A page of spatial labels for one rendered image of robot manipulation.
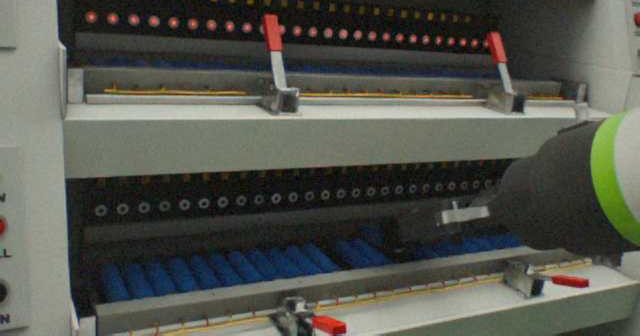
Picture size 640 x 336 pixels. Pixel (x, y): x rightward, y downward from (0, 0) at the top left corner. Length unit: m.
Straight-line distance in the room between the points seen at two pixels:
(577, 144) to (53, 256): 0.36
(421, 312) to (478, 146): 0.18
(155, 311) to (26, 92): 0.20
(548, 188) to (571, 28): 0.44
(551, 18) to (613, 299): 0.36
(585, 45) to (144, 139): 0.56
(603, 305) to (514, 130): 0.23
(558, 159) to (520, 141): 0.24
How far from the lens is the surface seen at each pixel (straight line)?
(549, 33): 0.88
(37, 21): 0.49
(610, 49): 0.82
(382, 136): 0.58
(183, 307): 0.54
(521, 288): 0.69
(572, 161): 0.44
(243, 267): 0.61
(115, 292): 0.56
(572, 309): 0.74
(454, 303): 0.64
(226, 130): 0.51
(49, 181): 0.47
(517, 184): 0.49
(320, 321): 0.50
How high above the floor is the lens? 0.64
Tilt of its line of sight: 4 degrees up
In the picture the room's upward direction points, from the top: 4 degrees counter-clockwise
